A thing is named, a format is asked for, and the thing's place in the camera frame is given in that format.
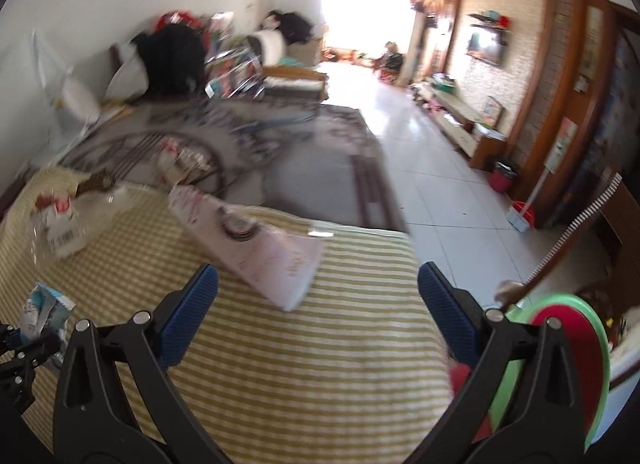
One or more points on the colourful printed door curtain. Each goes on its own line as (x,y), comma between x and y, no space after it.
(622,104)

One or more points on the red dustpan with broom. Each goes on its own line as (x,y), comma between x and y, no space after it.
(522,216)

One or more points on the low wooden television cabinet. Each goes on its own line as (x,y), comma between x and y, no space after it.
(465,129)

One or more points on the torn brown cardboard piece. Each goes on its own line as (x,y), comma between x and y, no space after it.
(95,184)

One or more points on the cardboard box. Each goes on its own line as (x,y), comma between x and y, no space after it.
(304,54)

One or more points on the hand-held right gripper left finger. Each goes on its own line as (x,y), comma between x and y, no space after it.
(190,319)

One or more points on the white carton red label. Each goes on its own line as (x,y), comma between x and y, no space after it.
(60,229)

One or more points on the black clothes heap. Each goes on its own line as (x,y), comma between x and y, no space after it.
(170,59)

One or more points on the yellow white striped mat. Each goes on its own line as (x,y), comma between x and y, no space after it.
(325,369)

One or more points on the wooden bench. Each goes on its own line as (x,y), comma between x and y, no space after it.
(295,84)

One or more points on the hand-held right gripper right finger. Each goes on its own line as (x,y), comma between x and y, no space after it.
(445,314)

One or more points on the small red waste bin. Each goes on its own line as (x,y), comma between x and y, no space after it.
(502,179)

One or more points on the grey white paper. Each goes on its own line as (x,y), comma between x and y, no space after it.
(47,309)

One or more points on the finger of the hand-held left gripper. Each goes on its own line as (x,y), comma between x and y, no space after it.
(25,359)

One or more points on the wall shelf with ornaments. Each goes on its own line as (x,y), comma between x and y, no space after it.
(490,21)

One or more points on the wooden chair with striped edge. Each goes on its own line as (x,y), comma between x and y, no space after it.
(565,239)

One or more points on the black bag pile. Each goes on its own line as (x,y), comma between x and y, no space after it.
(292,26)

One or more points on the small framed picture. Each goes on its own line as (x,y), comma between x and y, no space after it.
(492,111)

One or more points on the wall television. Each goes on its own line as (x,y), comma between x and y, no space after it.
(485,49)

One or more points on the crushed clear plastic bottle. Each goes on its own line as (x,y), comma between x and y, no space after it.
(117,204)

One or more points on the white plastic chair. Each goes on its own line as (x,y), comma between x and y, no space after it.
(270,47)

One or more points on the hanging wall scroll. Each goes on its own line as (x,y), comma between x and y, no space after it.
(589,49)

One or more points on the green basin with red bag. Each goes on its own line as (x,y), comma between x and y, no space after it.
(575,344)

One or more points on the grey patterned rug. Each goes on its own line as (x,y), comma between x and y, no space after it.
(310,164)

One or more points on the pink white package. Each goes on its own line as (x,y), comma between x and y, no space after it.
(260,249)

